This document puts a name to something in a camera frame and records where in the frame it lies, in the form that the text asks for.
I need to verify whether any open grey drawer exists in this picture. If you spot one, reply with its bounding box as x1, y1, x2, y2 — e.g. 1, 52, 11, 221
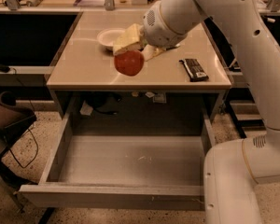
20, 111, 215, 211

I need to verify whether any white stick with black tip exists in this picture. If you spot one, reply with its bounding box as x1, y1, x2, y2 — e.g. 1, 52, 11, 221
266, 17, 275, 23

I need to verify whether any black snack bar wrapper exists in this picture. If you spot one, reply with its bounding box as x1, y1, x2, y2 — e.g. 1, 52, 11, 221
179, 59, 208, 82

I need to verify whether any black cable under chair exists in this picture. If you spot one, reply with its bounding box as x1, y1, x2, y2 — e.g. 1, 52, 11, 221
7, 75, 39, 170

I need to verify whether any black device on left shelf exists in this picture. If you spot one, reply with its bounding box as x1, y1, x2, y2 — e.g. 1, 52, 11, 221
0, 64, 10, 73

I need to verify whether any black table leg with caster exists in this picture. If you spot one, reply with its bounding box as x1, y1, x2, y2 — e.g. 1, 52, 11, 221
225, 100, 246, 138

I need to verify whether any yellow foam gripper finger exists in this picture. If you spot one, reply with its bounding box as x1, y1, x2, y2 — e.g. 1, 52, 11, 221
141, 45, 165, 62
113, 23, 143, 56

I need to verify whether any white bowl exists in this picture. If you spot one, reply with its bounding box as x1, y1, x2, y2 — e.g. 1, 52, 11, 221
97, 28, 124, 50

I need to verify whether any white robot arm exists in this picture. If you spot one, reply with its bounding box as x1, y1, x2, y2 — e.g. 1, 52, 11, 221
113, 0, 280, 224

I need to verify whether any red apple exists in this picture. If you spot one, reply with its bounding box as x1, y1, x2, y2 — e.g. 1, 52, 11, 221
114, 50, 144, 77

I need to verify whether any green chip bag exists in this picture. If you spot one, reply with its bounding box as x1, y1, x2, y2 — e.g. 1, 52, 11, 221
142, 39, 147, 49

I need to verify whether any black brown office chair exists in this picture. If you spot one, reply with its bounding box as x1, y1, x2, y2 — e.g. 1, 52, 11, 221
0, 91, 36, 212

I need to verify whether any beige top cabinet table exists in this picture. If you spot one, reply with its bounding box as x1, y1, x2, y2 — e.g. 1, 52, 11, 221
45, 9, 232, 123

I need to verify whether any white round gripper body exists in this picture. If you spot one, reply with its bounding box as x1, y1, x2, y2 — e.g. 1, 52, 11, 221
143, 2, 188, 48

